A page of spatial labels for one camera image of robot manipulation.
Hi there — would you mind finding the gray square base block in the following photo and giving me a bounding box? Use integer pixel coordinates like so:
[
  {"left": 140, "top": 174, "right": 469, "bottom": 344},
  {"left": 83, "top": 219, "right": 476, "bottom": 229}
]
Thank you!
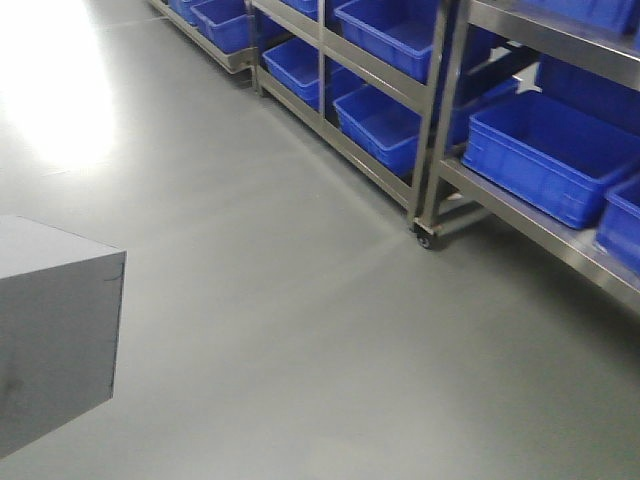
[{"left": 1, "top": 215, "right": 127, "bottom": 457}]

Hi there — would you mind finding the blue bin lower middle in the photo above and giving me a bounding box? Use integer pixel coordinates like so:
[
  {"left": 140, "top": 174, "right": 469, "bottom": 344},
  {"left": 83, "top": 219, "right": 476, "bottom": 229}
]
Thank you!
[{"left": 332, "top": 74, "right": 521, "bottom": 179}]

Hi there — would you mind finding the blue bin lower rear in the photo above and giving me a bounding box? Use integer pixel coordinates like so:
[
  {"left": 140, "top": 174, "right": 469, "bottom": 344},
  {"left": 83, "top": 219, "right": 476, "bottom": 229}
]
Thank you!
[{"left": 261, "top": 36, "right": 366, "bottom": 112}]

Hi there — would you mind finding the blue bin upper middle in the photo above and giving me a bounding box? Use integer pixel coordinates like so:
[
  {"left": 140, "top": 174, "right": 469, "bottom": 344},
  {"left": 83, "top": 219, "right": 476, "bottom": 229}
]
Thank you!
[{"left": 334, "top": 0, "right": 440, "bottom": 84}]

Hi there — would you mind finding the blue bin far rack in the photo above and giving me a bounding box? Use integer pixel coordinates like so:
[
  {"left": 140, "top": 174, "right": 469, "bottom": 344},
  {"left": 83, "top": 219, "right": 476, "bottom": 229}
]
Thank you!
[{"left": 167, "top": 0, "right": 252, "bottom": 54}]

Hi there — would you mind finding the large blue bin near rack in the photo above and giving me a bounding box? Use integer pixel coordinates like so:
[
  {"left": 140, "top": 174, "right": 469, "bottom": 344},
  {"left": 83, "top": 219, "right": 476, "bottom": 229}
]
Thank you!
[{"left": 463, "top": 91, "right": 639, "bottom": 229}]

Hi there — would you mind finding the blue bin right edge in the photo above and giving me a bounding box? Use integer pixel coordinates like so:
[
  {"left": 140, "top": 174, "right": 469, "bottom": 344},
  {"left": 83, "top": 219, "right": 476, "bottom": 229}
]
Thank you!
[{"left": 596, "top": 174, "right": 639, "bottom": 275}]

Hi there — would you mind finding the middle steel shelf rack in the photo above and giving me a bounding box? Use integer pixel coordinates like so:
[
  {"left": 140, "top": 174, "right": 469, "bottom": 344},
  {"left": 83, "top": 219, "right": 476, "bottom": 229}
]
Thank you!
[{"left": 246, "top": 1, "right": 457, "bottom": 249}]

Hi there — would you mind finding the steel shelf rack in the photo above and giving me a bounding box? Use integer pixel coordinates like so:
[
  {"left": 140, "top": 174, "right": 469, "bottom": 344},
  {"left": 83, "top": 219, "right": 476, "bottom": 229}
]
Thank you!
[
  {"left": 246, "top": 1, "right": 457, "bottom": 249},
  {"left": 147, "top": 0, "right": 261, "bottom": 76},
  {"left": 414, "top": 1, "right": 639, "bottom": 308}
]

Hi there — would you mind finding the far steel shelf rack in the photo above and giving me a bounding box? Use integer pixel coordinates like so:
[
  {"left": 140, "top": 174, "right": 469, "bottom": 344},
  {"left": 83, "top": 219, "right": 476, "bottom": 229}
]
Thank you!
[{"left": 147, "top": 0, "right": 261, "bottom": 76}]

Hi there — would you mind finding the near steel shelf rack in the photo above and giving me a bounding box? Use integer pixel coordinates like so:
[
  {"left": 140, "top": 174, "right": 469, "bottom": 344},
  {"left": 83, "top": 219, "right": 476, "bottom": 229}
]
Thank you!
[{"left": 414, "top": 1, "right": 639, "bottom": 308}]

